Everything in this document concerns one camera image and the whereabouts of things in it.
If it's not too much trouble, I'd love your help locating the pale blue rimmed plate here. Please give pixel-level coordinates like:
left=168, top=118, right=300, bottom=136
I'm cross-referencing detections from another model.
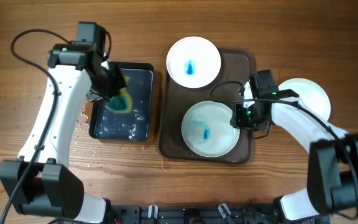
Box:
left=181, top=101, right=240, bottom=158

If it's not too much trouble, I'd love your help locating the green yellow sponge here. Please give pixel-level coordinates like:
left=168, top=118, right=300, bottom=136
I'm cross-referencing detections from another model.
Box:
left=104, top=87, right=133, bottom=114

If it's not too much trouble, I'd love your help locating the black water basin tray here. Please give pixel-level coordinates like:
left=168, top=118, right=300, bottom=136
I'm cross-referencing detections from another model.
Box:
left=89, top=62, right=154, bottom=141

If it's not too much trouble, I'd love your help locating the white plate blue stain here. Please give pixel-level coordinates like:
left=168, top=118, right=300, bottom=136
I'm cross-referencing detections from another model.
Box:
left=166, top=36, right=222, bottom=88

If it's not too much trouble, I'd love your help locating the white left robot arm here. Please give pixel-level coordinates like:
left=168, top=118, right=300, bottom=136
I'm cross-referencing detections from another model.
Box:
left=0, top=22, right=126, bottom=223

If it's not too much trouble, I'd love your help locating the dark brown serving tray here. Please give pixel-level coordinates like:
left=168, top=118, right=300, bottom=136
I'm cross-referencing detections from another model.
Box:
left=158, top=48, right=255, bottom=165

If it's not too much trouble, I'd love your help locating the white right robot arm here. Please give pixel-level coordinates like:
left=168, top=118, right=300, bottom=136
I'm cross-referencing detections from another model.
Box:
left=231, top=70, right=358, bottom=222

